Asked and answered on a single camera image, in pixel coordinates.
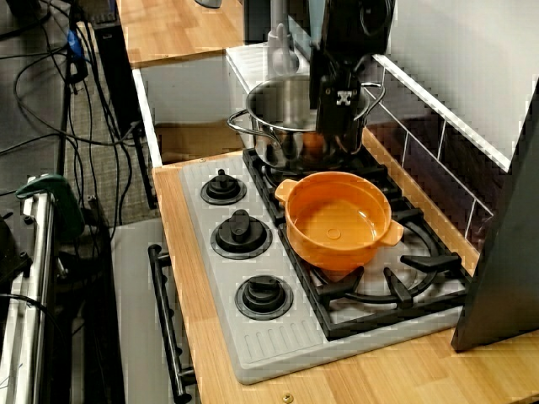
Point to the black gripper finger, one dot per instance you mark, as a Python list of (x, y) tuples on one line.
[(343, 122)]

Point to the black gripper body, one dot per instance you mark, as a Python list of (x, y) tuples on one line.
[(337, 67)]

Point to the orange plastic pot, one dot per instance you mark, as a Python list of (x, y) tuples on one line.
[(337, 219)]

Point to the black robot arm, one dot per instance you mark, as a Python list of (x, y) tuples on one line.
[(349, 21)]

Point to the grey toy faucet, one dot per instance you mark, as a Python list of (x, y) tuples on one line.
[(280, 50)]

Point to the stainless steel cooking pot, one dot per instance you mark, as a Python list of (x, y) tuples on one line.
[(273, 109)]

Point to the black burner grate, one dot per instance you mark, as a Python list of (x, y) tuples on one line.
[(337, 290), (257, 168)]

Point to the dark tiled backsplash panel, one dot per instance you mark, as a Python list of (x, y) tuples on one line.
[(455, 168)]

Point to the black stove knob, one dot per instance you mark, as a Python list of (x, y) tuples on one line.
[(241, 235), (222, 189), (263, 296)]

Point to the white toy sink basin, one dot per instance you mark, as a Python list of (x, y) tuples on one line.
[(189, 92)]

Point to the brown cardboard sheet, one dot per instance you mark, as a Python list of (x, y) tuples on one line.
[(189, 143)]

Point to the light wooden side counter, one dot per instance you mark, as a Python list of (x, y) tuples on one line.
[(177, 29)]

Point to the black side board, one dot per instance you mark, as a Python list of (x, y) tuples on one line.
[(505, 252)]

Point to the black computer tower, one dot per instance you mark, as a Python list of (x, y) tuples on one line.
[(113, 76)]

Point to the grey stove top panel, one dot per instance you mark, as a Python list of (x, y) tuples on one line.
[(269, 345)]

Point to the wooden stove countertop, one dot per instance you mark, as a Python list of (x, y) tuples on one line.
[(400, 379)]

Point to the white toy oven cabinet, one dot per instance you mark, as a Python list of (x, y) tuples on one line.
[(135, 294)]

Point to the black stand pole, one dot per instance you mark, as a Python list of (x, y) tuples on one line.
[(63, 139)]

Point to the green bar clamp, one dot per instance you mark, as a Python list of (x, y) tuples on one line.
[(63, 202)]

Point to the black equipment block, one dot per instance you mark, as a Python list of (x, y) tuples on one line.
[(10, 252)]

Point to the aluminium frame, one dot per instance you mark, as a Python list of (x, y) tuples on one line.
[(38, 294)]

